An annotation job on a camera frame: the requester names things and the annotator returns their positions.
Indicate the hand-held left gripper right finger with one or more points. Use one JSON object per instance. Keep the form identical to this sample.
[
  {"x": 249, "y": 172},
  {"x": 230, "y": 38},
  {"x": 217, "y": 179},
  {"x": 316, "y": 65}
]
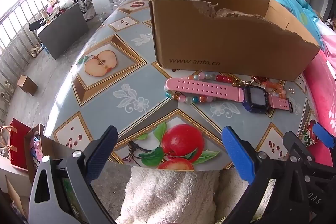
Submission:
[{"x": 237, "y": 155}]

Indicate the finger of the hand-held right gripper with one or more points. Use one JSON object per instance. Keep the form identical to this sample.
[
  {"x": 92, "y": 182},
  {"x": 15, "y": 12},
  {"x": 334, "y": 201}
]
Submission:
[
  {"x": 296, "y": 142},
  {"x": 324, "y": 134}
]

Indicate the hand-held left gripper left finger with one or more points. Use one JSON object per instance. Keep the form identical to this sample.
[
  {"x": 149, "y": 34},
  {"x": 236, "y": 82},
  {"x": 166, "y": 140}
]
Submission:
[{"x": 101, "y": 158}]

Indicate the pink smartwatch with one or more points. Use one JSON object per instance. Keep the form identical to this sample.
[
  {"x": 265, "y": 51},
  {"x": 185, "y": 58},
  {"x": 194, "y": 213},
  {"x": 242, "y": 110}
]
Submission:
[{"x": 207, "y": 88}]

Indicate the brown cardboard box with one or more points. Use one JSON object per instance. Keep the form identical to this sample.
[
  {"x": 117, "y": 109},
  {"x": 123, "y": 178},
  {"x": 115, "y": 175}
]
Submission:
[{"x": 223, "y": 43}]

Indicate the pink blanket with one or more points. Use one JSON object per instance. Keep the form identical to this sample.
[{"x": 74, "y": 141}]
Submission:
[{"x": 323, "y": 87}]

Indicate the brown paper bag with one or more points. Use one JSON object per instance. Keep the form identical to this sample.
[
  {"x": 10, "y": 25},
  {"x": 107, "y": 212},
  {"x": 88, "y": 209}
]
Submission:
[{"x": 50, "y": 146}]

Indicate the small silver earrings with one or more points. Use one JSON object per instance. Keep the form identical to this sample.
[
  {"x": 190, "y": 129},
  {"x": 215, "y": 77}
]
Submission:
[{"x": 291, "y": 90}]

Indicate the white and green fleece garment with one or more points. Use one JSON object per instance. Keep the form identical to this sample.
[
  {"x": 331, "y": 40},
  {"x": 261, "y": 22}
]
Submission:
[{"x": 162, "y": 195}]

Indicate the red gift bag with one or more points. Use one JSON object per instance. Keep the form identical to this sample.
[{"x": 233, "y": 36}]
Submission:
[{"x": 19, "y": 142}]

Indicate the small cardboard box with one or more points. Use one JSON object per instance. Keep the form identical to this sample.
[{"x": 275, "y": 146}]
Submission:
[{"x": 27, "y": 85}]

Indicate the pair of beige sandals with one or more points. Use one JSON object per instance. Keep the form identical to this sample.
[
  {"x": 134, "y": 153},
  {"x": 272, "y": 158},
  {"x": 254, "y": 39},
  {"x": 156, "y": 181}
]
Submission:
[{"x": 35, "y": 50}]

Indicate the grey cabinet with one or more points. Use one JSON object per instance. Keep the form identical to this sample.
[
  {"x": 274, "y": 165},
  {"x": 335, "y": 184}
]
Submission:
[{"x": 65, "y": 29}]

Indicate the blue quilt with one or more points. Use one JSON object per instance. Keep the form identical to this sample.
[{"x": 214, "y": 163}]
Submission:
[{"x": 286, "y": 1}]

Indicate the pink container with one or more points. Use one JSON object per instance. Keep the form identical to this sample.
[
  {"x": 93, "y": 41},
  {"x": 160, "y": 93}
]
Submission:
[{"x": 50, "y": 8}]

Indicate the metal railing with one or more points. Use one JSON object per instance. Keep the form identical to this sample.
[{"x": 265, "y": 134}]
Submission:
[{"x": 15, "y": 16}]

